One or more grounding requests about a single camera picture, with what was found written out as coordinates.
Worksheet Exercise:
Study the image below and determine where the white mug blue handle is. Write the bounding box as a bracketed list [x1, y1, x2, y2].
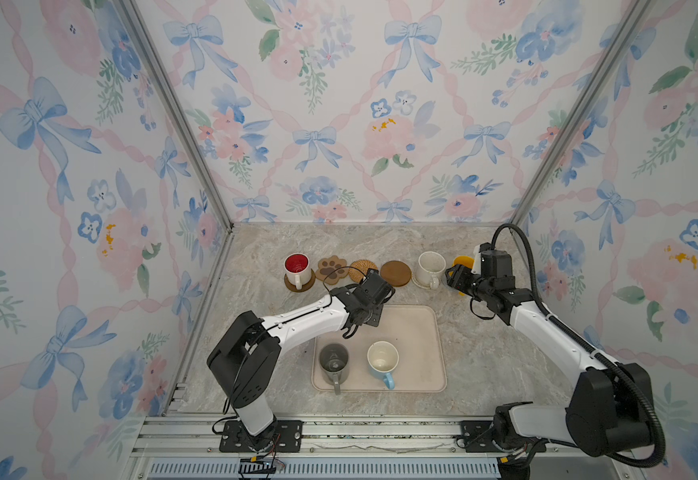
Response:
[366, 341, 400, 390]

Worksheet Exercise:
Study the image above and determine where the aluminium frame post left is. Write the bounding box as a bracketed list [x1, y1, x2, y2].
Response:
[113, 0, 233, 234]

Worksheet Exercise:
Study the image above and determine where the yellow mug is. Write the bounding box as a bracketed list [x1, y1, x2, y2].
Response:
[453, 256, 474, 271]

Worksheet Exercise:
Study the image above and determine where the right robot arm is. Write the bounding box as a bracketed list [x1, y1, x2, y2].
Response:
[445, 265, 666, 462]

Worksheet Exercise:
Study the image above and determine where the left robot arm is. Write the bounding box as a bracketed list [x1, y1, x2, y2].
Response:
[206, 282, 395, 438]

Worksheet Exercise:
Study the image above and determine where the white mug red inside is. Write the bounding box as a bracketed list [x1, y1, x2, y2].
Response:
[284, 253, 312, 285]

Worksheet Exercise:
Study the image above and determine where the plain round wooden coaster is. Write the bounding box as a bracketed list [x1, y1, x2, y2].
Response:
[380, 260, 412, 288]

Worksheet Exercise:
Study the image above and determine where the beige serving tray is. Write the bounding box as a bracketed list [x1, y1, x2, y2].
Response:
[316, 305, 447, 393]

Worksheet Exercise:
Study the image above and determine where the cream white mug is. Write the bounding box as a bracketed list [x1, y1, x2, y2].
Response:
[413, 251, 447, 283]

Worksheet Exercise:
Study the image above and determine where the aluminium frame post right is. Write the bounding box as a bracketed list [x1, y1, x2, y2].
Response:
[508, 0, 654, 226]

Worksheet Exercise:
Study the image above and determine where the grey glass mug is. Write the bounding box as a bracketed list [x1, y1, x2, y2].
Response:
[318, 343, 350, 395]

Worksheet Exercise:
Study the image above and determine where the dark glossy wooden round coaster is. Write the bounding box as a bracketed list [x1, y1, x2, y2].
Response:
[283, 271, 316, 293]

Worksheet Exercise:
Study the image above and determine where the woven rattan round coaster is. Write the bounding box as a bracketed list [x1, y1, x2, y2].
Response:
[349, 259, 378, 283]

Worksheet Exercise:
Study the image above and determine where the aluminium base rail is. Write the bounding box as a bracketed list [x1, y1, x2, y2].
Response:
[122, 413, 641, 480]

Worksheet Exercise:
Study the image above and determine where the aluminium frame post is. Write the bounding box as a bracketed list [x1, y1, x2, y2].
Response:
[508, 0, 654, 226]
[113, 0, 233, 234]

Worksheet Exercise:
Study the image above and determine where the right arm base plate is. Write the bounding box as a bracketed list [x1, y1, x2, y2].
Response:
[455, 420, 540, 454]

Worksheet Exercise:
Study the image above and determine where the cork paw print coaster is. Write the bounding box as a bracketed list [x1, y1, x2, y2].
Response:
[316, 255, 349, 285]

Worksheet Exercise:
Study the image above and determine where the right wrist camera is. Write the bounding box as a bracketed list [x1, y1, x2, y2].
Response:
[472, 242, 515, 279]

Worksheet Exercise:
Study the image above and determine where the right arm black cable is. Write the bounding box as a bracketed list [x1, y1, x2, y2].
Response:
[491, 223, 667, 469]

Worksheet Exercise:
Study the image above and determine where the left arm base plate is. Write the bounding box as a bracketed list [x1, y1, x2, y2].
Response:
[219, 420, 304, 454]

